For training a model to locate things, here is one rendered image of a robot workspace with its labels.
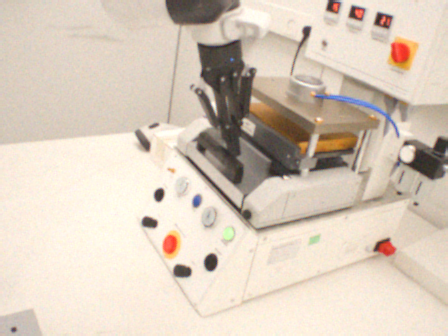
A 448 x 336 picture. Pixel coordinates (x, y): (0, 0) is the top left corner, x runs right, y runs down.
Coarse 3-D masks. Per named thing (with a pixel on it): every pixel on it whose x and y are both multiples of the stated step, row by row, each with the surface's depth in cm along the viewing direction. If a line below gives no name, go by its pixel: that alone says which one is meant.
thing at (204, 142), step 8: (200, 136) 85; (208, 136) 84; (200, 144) 86; (208, 144) 82; (216, 144) 81; (216, 152) 80; (224, 152) 78; (224, 160) 78; (232, 160) 76; (232, 168) 76; (240, 168) 75; (232, 176) 76; (240, 176) 76
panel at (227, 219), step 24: (168, 168) 91; (168, 192) 92; (192, 192) 86; (168, 216) 89; (192, 216) 84; (192, 240) 82; (216, 240) 77; (240, 240) 73; (168, 264) 85; (192, 264) 80; (216, 264) 75; (192, 288) 78
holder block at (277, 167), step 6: (246, 138) 91; (252, 144) 89; (258, 150) 87; (270, 156) 84; (276, 162) 83; (318, 162) 86; (342, 162) 88; (270, 168) 84; (276, 168) 83; (282, 168) 81; (312, 168) 82; (318, 168) 83; (324, 168) 84; (330, 168) 85; (282, 174) 81; (288, 174) 80
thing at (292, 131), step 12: (252, 108) 89; (264, 108) 91; (264, 120) 84; (276, 120) 85; (288, 120) 86; (288, 132) 80; (300, 132) 81; (348, 132) 86; (300, 144) 77; (324, 144) 80; (336, 144) 82; (348, 144) 84; (324, 156) 82
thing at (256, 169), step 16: (192, 144) 89; (224, 144) 90; (240, 144) 85; (208, 160) 83; (240, 160) 86; (256, 160) 81; (224, 176) 78; (256, 176) 81; (272, 176) 82; (224, 192) 79; (240, 192) 74
